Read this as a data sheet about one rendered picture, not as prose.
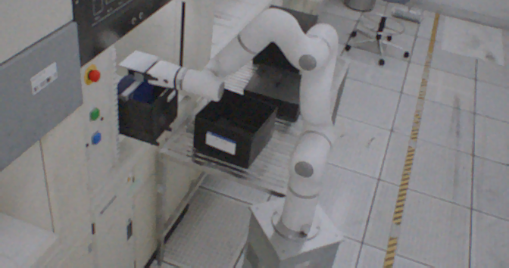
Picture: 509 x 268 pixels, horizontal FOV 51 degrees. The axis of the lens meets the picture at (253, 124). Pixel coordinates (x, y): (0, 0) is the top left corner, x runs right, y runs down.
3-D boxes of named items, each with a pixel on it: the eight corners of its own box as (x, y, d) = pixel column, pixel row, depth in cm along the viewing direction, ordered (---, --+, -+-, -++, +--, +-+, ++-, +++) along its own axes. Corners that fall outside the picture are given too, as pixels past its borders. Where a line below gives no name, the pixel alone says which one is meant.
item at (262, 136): (191, 147, 236) (193, 116, 226) (220, 116, 257) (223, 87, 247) (247, 170, 228) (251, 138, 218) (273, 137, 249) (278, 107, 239)
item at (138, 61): (150, 156, 198) (149, 84, 180) (102, 141, 203) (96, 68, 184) (179, 122, 217) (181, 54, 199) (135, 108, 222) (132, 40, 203)
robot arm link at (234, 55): (253, 17, 180) (201, 67, 198) (235, 36, 167) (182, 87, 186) (271, 36, 181) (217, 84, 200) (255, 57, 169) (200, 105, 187)
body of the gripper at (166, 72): (174, 94, 188) (146, 85, 190) (187, 80, 196) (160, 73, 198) (175, 76, 183) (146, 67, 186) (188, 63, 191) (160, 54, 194)
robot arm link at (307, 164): (323, 182, 200) (337, 132, 186) (310, 214, 185) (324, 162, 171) (293, 172, 202) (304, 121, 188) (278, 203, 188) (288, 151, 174)
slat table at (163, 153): (264, 306, 263) (288, 195, 219) (155, 264, 276) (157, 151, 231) (326, 156, 365) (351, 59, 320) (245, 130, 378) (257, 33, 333)
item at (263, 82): (295, 123, 261) (300, 100, 253) (239, 106, 266) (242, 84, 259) (310, 93, 284) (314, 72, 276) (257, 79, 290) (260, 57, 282)
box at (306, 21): (298, 76, 297) (307, 35, 282) (250, 63, 302) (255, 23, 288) (310, 54, 320) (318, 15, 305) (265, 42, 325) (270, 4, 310)
